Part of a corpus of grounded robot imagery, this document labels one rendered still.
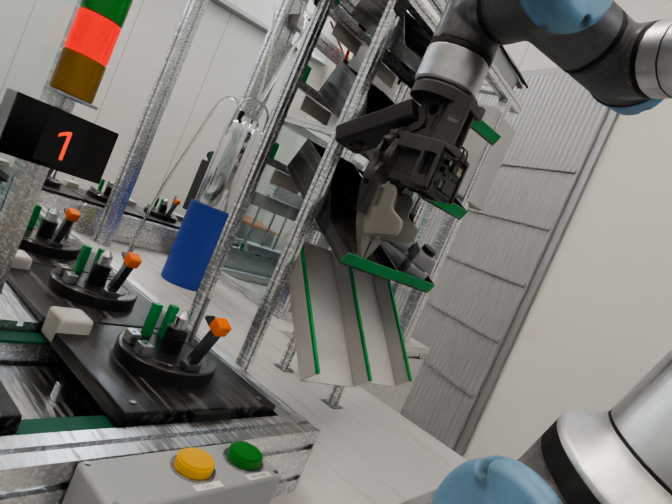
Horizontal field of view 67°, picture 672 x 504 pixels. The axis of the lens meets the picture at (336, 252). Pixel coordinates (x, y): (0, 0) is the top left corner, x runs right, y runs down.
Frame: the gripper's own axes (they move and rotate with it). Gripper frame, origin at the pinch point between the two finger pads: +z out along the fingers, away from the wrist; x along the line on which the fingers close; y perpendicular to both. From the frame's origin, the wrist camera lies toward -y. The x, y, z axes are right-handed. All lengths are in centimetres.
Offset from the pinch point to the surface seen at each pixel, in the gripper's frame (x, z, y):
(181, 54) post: 39, -32, -127
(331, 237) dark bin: 15.9, 1.2, -17.7
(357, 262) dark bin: 17.9, 3.3, -12.2
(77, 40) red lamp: -26.0, -8.9, -30.4
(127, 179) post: 38, 13, -127
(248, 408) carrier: 1.6, 26.4, -7.5
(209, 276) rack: 14.1, 17.9, -40.3
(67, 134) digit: -23.7, 1.7, -29.2
